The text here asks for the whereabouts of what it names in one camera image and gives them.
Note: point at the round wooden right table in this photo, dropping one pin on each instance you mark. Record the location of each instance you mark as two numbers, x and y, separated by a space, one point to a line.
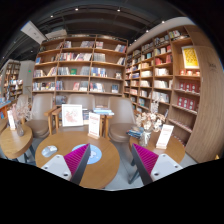
174 148

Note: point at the round wooden centre table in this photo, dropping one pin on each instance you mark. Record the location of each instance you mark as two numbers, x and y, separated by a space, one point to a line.
97 175

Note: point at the white sign on wooden stand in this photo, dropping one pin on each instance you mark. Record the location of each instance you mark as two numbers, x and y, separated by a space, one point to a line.
94 125

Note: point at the stack of books on chair arm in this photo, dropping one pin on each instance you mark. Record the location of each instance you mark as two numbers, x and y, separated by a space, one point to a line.
103 111

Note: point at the grey computer mouse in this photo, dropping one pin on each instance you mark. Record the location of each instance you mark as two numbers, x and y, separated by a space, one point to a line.
49 150

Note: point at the round wooden table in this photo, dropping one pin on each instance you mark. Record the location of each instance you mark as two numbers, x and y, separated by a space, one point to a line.
13 145
174 148
97 175

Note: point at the wooden right bookshelf with books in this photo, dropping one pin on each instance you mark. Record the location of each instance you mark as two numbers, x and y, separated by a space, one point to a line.
192 99

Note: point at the far left bookshelf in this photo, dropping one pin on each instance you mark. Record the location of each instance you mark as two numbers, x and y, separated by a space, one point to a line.
11 84

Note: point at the beige left armchair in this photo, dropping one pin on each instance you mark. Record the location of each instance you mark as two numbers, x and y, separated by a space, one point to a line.
41 115

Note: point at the beige middle armchair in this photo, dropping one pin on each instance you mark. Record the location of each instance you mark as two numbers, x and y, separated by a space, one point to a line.
87 101

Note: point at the yellow poster on shelf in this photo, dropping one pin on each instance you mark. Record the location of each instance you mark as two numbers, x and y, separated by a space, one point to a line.
190 57

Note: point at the wooden bookshelf with books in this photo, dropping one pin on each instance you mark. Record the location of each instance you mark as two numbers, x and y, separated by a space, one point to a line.
192 99
81 64

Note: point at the beige right armchair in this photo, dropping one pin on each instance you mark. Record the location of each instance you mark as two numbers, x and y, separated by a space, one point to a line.
122 120

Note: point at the beige armchair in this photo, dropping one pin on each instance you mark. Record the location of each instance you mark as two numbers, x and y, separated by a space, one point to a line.
41 115
87 101
122 120

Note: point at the white sign on right table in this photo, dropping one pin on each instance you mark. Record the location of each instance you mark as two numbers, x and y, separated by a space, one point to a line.
164 136

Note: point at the vase with dried pink branches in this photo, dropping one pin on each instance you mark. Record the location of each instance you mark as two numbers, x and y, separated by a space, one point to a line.
20 111

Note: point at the white sign on table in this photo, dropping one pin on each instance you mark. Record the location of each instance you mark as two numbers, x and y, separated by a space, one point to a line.
164 136
11 120

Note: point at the white ceiling air unit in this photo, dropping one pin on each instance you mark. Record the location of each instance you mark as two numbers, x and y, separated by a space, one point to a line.
33 32

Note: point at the white sign on left table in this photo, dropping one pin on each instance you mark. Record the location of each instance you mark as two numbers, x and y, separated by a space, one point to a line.
11 120

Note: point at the wooden back bookshelf with books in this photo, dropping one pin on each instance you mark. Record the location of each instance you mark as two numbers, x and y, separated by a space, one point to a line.
81 64

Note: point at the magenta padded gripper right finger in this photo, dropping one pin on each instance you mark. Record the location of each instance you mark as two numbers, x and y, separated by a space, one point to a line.
151 166

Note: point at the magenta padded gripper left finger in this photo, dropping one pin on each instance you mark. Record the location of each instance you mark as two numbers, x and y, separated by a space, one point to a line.
71 166

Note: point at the round blue mouse pad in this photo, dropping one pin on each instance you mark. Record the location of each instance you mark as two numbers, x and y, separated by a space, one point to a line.
95 155

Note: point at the vase with dried white flowers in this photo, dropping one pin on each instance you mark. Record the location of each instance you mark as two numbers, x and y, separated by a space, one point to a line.
149 122

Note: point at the white framed red art print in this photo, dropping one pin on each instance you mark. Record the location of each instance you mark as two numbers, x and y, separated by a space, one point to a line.
72 115

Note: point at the books on right table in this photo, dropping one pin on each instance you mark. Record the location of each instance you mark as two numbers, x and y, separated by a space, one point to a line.
135 134

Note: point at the round wooden left table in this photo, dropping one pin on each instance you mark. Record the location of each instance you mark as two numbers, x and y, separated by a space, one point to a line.
13 145

